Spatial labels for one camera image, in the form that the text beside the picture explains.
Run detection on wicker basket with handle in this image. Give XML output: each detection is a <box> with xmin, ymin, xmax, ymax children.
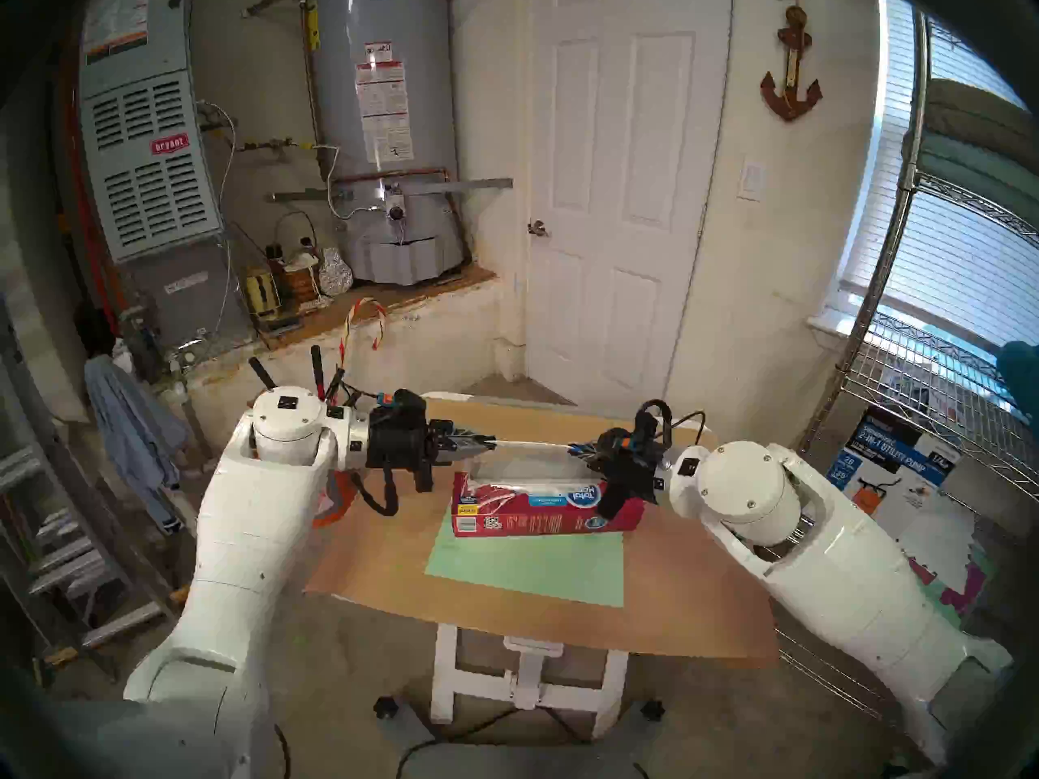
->
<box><xmin>272</xmin><ymin>211</ymin><xmax>326</xmax><ymax>304</ymax></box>

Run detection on gray Bryant furnace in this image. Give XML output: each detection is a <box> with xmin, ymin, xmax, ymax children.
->
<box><xmin>77</xmin><ymin>0</ymin><xmax>254</xmax><ymax>350</ymax></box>

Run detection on gray water heater tank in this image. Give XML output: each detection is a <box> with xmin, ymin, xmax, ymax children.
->
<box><xmin>307</xmin><ymin>0</ymin><xmax>469</xmax><ymax>288</ymax></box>

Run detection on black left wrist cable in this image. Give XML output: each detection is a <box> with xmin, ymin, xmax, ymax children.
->
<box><xmin>350</xmin><ymin>466</ymin><xmax>401</xmax><ymax>518</ymax></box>

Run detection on white jagged paper sheet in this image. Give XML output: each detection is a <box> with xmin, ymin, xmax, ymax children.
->
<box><xmin>897</xmin><ymin>493</ymin><xmax>976</xmax><ymax>582</ymax></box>

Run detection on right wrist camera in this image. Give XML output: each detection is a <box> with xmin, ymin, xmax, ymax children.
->
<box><xmin>596</xmin><ymin>476</ymin><xmax>632</xmax><ymax>522</ymax></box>

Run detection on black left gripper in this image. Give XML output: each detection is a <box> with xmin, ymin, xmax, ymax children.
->
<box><xmin>365</xmin><ymin>389</ymin><xmax>498</xmax><ymax>471</ymax></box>

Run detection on yellow metal canister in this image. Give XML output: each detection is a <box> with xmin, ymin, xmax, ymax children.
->
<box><xmin>241</xmin><ymin>266</ymin><xmax>283</xmax><ymax>321</ymax></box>

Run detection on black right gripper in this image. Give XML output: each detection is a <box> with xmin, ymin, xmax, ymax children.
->
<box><xmin>568</xmin><ymin>427</ymin><xmax>672</xmax><ymax>504</ymax></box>

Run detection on white panel door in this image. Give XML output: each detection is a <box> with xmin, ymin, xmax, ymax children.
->
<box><xmin>528</xmin><ymin>0</ymin><xmax>733</xmax><ymax>418</ymax></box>

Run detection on rusty anchor wall decoration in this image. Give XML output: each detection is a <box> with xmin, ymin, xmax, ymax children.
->
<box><xmin>761</xmin><ymin>2</ymin><xmax>823</xmax><ymax>123</ymax></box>

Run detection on clear ziplock bag blue slider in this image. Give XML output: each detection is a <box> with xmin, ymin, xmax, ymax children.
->
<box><xmin>467</xmin><ymin>438</ymin><xmax>606</xmax><ymax>495</ymax></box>

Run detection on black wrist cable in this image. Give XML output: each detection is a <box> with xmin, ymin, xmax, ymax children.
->
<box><xmin>350</xmin><ymin>466</ymin><xmax>401</xmax><ymax>518</ymax></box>
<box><xmin>636</xmin><ymin>398</ymin><xmax>709</xmax><ymax>451</ymax></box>

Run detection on aluminium ladder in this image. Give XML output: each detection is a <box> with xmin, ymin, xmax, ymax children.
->
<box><xmin>0</xmin><ymin>299</ymin><xmax>168</xmax><ymax>682</ymax></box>

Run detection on utility pump cardboard box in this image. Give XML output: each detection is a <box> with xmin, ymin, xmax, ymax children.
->
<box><xmin>826</xmin><ymin>427</ymin><xmax>962</xmax><ymax>544</ymax></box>

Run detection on foil wrapped object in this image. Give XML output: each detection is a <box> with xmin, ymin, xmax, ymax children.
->
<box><xmin>318</xmin><ymin>247</ymin><xmax>356</xmax><ymax>298</ymax></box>

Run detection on metal gas pipe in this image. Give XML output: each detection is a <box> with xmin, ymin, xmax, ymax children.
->
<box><xmin>235</xmin><ymin>136</ymin><xmax>322</xmax><ymax>155</ymax></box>

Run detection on white plastic pipe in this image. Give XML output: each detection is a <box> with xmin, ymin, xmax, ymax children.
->
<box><xmin>166</xmin><ymin>378</ymin><xmax>218</xmax><ymax>471</ymax></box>

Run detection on white window blinds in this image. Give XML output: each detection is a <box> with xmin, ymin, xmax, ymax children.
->
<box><xmin>840</xmin><ymin>0</ymin><xmax>1039</xmax><ymax>350</ymax></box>

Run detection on red freezer bag box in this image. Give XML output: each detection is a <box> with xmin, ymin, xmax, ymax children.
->
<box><xmin>451</xmin><ymin>471</ymin><xmax>647</xmax><ymax>540</ymax></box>

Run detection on light green paper mat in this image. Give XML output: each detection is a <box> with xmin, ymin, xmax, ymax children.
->
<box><xmin>425</xmin><ymin>514</ymin><xmax>626</xmax><ymax>609</ymax></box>

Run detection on chrome wire shelf rack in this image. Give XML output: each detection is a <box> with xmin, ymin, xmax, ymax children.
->
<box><xmin>771</xmin><ymin>6</ymin><xmax>1039</xmax><ymax>721</ymax></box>

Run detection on gray green folded cushion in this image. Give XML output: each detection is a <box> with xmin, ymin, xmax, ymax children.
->
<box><xmin>901</xmin><ymin>78</ymin><xmax>1039</xmax><ymax>228</ymax></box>

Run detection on gray metal strap bar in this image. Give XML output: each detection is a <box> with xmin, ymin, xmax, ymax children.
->
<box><xmin>271</xmin><ymin>176</ymin><xmax>515</xmax><ymax>203</ymax></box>

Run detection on blue hanging towel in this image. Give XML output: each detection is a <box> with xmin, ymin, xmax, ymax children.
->
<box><xmin>85</xmin><ymin>354</ymin><xmax>190</xmax><ymax>528</ymax></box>

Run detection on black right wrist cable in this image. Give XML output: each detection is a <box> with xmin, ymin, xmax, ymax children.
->
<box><xmin>636</xmin><ymin>398</ymin><xmax>709</xmax><ymax>451</ymax></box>

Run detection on brown cardboard table cover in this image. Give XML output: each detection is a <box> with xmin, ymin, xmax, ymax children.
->
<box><xmin>304</xmin><ymin>396</ymin><xmax>782</xmax><ymax>667</ymax></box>

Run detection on magenta paper sheet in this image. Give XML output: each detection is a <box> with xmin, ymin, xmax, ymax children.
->
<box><xmin>913</xmin><ymin>557</ymin><xmax>989</xmax><ymax>618</ymax></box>

